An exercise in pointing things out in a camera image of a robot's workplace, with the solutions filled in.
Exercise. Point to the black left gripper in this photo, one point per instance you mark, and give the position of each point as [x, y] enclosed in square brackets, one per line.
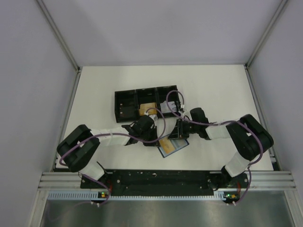
[153, 129]

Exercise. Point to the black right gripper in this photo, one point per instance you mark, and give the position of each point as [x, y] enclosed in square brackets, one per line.
[178, 133]

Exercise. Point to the blue leather card holder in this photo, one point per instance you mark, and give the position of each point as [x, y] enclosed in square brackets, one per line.
[178, 144]

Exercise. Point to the gold credit card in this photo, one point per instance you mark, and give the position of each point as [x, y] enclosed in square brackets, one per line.
[166, 147]

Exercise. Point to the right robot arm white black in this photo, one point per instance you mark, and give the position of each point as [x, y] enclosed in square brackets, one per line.
[250, 138]

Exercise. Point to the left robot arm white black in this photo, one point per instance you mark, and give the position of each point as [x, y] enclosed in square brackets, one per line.
[77, 150]

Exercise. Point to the black three-compartment tray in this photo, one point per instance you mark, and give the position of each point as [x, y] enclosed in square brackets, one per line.
[127, 102]

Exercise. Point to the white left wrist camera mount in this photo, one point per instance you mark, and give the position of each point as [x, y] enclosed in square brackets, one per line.
[154, 117]

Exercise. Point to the aluminium front frame rail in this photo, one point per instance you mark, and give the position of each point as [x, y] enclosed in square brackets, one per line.
[261, 181]

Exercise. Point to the aluminium frame rail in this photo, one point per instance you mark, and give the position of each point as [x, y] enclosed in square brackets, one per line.
[55, 76]
[261, 181]
[265, 83]

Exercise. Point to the aluminium frame rail right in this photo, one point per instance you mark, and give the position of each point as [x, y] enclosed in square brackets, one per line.
[265, 83]

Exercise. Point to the white slotted cable duct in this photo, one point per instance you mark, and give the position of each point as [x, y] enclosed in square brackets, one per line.
[100, 196]

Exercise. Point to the aluminium frame rail left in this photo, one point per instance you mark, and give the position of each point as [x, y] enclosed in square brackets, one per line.
[55, 76]

